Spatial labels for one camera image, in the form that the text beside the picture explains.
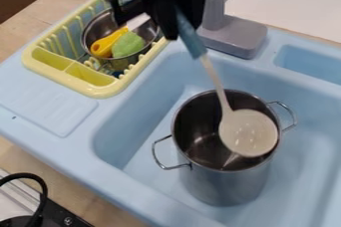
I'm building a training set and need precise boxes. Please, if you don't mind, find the black device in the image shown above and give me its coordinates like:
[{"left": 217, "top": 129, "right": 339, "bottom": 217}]
[{"left": 0, "top": 197, "right": 97, "bottom": 227}]

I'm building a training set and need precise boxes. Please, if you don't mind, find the light blue toy sink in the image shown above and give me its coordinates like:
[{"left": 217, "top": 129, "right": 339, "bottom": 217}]
[{"left": 0, "top": 0, "right": 341, "bottom": 227}]

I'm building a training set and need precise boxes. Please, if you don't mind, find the white spoon with blue handle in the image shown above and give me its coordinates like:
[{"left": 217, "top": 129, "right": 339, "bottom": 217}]
[{"left": 172, "top": 5, "right": 280, "bottom": 158}]

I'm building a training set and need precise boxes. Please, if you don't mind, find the yellow tool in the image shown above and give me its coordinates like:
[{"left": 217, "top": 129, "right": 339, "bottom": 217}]
[{"left": 89, "top": 26, "right": 131, "bottom": 59}]

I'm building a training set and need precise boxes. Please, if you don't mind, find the black cable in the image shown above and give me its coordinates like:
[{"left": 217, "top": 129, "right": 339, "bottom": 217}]
[{"left": 0, "top": 172, "right": 50, "bottom": 227}]

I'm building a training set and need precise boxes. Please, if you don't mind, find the grey tap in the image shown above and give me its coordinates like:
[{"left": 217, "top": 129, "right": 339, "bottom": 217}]
[{"left": 195, "top": 0, "right": 269, "bottom": 61}]

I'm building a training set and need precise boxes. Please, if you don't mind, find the small silver pot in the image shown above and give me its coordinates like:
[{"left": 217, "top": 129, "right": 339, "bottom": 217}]
[{"left": 80, "top": 7, "right": 163, "bottom": 72}]

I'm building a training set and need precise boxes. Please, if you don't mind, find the green toy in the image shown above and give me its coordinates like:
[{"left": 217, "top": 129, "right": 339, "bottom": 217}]
[{"left": 109, "top": 31, "right": 149, "bottom": 59}]

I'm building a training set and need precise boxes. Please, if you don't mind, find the yellow dish rack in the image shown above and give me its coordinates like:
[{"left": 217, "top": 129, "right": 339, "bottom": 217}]
[{"left": 20, "top": 0, "right": 173, "bottom": 101}]

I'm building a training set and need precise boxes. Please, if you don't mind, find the silver pot with handles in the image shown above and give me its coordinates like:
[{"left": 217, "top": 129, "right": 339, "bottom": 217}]
[{"left": 150, "top": 89, "right": 300, "bottom": 208}]

